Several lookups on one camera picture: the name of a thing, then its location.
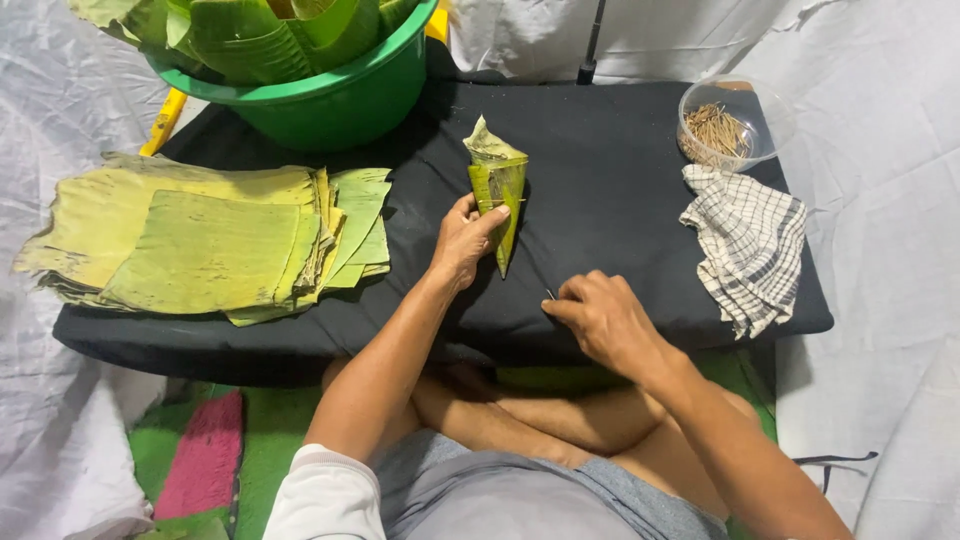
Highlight black stand pole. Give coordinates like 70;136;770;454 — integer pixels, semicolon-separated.
576;0;607;86

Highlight person's left hand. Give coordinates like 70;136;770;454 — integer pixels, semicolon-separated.
430;192;513;294

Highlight banana leaf cone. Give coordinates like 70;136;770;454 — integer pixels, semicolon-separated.
462;114;530;280

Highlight white backdrop sheet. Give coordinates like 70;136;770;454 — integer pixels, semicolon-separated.
0;0;960;540

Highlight green and pink rug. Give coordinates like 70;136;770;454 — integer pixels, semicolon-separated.
127;348;779;540

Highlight green plastic basin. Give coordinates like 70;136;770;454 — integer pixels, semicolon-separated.
142;0;441;154

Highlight white checked cloth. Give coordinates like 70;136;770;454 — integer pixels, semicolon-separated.
678;163;809;340

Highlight black cable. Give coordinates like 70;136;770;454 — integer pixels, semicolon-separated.
792;450;880;496

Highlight white shirt sleeve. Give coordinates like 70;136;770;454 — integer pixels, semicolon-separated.
262;444;387;540

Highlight person's right hand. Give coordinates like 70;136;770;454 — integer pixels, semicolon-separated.
540;270;674;381

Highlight grey shorts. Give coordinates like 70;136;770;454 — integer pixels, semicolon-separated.
373;429;730;540

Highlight clear plastic bowl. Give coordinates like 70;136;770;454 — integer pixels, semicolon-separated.
677;74;796;174

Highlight person's crossed bare legs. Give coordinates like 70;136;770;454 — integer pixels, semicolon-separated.
322;358;760;520

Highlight black cloth table cover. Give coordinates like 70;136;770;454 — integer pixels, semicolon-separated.
52;45;835;388

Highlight stack of cut banana leaves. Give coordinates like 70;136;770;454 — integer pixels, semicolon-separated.
12;151;393;328

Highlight heap of wooden pin sticks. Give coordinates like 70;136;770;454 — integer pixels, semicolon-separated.
681;102;753;165

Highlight rolled banana leaves bundle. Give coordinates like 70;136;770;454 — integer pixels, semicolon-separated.
67;0;421;86

